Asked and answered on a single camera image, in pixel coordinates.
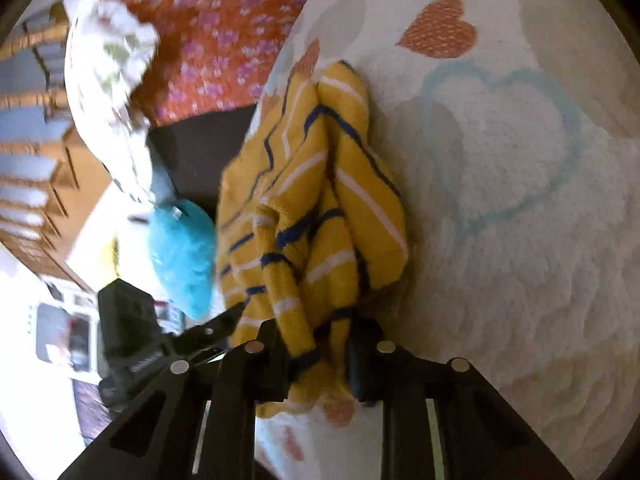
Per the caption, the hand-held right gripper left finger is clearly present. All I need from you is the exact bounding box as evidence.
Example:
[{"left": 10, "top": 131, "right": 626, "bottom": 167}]
[{"left": 57, "top": 317, "right": 293, "bottom": 480}]

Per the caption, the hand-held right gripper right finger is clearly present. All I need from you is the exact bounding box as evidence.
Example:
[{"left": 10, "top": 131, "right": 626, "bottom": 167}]
[{"left": 347, "top": 315, "right": 576, "bottom": 480}]

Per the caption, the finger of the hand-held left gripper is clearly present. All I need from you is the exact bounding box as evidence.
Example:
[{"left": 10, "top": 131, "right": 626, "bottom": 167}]
[{"left": 174, "top": 303, "right": 249, "bottom": 358}]

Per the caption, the yellow striped sweater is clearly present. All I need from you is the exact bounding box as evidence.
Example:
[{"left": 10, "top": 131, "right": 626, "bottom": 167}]
[{"left": 215, "top": 60, "right": 408, "bottom": 418}]

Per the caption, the teal pillow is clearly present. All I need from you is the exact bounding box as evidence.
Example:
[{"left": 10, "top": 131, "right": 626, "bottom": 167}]
[{"left": 149, "top": 199, "right": 219, "bottom": 321}]

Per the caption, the dark grey case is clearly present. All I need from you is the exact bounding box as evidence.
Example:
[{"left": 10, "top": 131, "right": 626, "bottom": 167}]
[{"left": 149, "top": 157, "right": 178, "bottom": 203}]

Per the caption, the dark brown bed base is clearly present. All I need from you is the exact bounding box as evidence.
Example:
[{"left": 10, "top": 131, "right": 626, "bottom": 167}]
[{"left": 147, "top": 105, "right": 262, "bottom": 213}]

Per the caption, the wooden chair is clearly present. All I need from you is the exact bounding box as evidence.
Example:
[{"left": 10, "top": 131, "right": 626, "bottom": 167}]
[{"left": 0, "top": 4, "right": 103, "bottom": 293}]

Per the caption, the white quilted heart blanket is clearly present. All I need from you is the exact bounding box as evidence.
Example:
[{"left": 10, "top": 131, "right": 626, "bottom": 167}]
[{"left": 252, "top": 0, "right": 637, "bottom": 480}]

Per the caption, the white floral ruffled pillow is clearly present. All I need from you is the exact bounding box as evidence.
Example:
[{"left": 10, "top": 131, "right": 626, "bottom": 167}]
[{"left": 64, "top": 0, "right": 162, "bottom": 206}]

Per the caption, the orange floral blanket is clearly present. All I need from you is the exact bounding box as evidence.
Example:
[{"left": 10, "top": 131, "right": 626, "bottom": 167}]
[{"left": 102, "top": 0, "right": 332, "bottom": 128}]

